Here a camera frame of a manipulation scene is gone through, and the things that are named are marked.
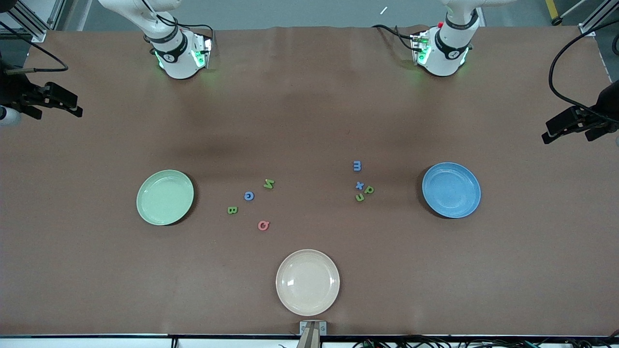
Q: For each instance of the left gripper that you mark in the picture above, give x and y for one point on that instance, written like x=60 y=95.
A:
x=606 y=109

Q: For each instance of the grey metal bracket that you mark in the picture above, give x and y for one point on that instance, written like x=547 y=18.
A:
x=303 y=329

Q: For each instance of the beige plate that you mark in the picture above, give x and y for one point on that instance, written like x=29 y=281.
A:
x=307 y=282

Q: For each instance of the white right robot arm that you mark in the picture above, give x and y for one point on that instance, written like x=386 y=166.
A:
x=179 y=63

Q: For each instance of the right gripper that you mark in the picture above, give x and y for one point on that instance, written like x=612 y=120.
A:
x=15 y=91

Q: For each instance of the stand leg with black foot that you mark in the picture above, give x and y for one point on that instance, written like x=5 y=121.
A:
x=557 y=21

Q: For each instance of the black table edge strip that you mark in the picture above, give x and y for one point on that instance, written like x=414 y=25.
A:
x=96 y=335

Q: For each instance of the green plate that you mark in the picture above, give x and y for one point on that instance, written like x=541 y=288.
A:
x=154 y=208

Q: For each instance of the beige post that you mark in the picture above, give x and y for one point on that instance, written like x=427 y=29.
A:
x=309 y=340

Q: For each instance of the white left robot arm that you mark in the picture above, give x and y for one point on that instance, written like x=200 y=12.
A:
x=445 y=60

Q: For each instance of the blue plate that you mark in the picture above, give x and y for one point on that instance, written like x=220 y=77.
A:
x=449 y=193

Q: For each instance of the aluminium frame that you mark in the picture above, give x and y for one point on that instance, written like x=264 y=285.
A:
x=586 y=30
x=36 y=35

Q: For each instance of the green capital letter N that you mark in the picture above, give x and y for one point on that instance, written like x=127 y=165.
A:
x=269 y=183

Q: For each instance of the red capital letter Q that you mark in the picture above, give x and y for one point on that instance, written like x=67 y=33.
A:
x=259 y=225

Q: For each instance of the brown table cover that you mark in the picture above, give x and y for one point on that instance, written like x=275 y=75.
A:
x=309 y=121

